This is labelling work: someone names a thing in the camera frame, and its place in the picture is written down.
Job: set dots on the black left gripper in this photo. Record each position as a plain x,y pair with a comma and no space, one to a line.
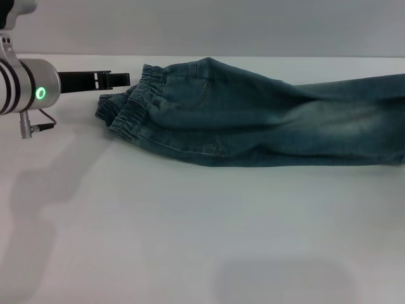
77,81

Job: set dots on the blue denim shorts cartoon print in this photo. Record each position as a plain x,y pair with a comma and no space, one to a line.
253,126

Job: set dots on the left robot arm silver white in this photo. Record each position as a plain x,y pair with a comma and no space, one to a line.
28,85

